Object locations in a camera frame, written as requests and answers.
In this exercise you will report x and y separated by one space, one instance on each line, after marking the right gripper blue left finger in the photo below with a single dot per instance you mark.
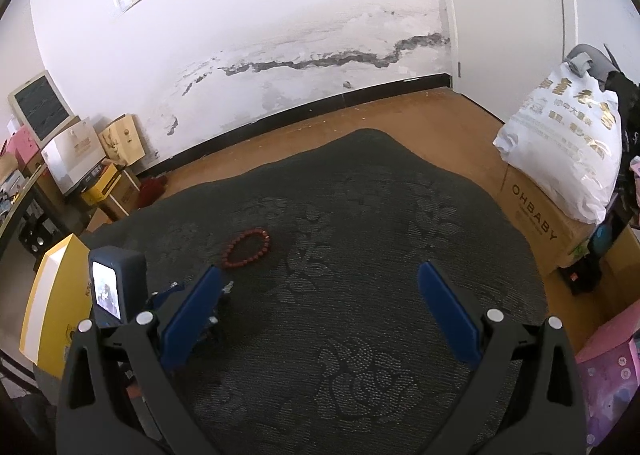
184 314

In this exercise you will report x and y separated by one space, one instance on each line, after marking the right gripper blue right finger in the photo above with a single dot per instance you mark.
456 312

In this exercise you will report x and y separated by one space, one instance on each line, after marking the yellow white storage box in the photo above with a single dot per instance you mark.
59 300

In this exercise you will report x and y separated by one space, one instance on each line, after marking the black desk with shelf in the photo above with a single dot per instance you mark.
29 193

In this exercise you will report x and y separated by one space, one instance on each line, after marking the yellow black carton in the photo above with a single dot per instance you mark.
95 187

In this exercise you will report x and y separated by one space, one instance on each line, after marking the white paper gift bag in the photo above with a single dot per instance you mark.
72 155

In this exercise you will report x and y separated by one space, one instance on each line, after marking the brown OHBABY cardboard box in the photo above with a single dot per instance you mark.
555 239

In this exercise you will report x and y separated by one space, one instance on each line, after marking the brown kraft gift bag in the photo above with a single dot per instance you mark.
121 141

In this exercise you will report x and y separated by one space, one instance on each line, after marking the dark patterned table cloth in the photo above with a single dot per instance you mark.
328 347

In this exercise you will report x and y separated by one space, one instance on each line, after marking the pink purple printed box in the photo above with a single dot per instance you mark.
608 366

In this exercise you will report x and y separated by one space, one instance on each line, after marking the white framed blackboard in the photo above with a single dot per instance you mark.
40 106

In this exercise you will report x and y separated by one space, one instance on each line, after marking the white printed plastic bag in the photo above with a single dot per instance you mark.
567 139

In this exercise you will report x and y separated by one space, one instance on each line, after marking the white door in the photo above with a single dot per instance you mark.
501 48

